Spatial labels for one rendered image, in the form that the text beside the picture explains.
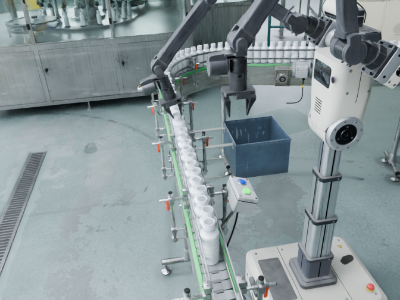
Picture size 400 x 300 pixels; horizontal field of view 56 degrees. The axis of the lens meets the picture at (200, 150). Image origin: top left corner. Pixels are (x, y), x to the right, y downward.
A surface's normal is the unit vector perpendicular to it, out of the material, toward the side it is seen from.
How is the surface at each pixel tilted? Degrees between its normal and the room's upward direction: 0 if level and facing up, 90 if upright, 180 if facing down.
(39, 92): 90
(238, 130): 90
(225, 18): 90
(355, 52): 89
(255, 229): 0
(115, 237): 0
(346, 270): 0
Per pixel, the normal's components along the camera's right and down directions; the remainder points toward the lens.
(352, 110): 0.18, 0.64
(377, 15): -0.15, 0.50
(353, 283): -0.04, -0.87
